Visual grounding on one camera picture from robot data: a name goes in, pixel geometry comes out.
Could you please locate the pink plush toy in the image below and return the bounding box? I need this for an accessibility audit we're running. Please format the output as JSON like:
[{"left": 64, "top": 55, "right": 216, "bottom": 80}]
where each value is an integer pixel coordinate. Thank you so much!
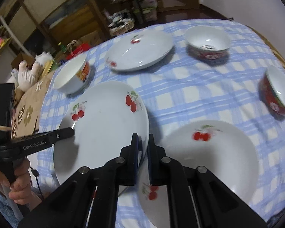
[{"left": 18, "top": 61, "right": 43, "bottom": 92}]

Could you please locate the red patterned bowl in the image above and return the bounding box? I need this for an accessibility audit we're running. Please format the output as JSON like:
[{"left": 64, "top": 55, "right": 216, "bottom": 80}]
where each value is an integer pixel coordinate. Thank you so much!
[
  {"left": 185, "top": 26, "right": 231, "bottom": 60},
  {"left": 260, "top": 65, "right": 285, "bottom": 116}
]

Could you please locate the cardboard box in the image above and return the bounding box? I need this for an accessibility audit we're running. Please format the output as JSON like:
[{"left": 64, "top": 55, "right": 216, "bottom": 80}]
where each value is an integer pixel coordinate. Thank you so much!
[{"left": 79, "top": 30, "right": 103, "bottom": 47}]

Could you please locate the person left hand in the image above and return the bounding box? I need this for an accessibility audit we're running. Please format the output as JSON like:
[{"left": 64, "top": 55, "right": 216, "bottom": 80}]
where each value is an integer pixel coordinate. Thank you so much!
[{"left": 0, "top": 158, "right": 41, "bottom": 209}]

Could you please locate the large cherry plate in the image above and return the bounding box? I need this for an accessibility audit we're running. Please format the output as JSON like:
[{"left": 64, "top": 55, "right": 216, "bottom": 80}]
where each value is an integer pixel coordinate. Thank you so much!
[{"left": 138, "top": 120, "right": 259, "bottom": 227}]

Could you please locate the red paper gift bag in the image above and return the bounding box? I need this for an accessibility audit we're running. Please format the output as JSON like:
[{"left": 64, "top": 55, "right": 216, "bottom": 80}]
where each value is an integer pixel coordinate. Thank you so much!
[{"left": 66, "top": 43, "right": 91, "bottom": 60}]

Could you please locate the wooden wardrobe cabinet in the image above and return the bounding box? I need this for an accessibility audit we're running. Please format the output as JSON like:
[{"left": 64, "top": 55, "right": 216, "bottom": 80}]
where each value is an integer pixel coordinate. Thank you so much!
[{"left": 8, "top": 0, "right": 109, "bottom": 43}]

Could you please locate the brown floral bedspread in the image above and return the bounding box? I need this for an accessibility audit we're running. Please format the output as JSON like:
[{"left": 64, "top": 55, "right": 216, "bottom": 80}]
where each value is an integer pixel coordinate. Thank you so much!
[{"left": 11, "top": 71, "right": 54, "bottom": 139}]

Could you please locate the wicker basket with items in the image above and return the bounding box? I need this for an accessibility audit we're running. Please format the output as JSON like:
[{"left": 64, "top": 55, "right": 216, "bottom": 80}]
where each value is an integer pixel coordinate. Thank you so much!
[{"left": 108, "top": 10, "right": 135, "bottom": 36}]

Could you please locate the small black side table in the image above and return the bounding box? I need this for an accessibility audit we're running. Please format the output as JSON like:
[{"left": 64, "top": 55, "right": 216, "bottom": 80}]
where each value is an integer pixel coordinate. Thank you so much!
[{"left": 123, "top": 0, "right": 158, "bottom": 26}]

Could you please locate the white bowl orange label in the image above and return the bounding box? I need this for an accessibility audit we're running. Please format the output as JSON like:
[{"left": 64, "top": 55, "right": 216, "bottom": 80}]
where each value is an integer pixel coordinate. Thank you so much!
[{"left": 53, "top": 53, "right": 91, "bottom": 95}]

